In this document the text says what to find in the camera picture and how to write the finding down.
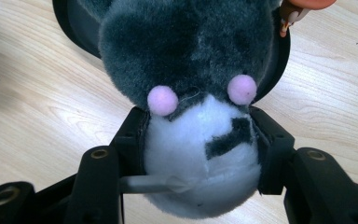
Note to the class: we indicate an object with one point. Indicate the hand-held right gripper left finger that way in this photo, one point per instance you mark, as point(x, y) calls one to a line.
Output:
point(96, 186)

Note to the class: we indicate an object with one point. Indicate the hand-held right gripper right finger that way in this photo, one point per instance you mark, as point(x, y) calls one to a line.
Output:
point(317, 186)

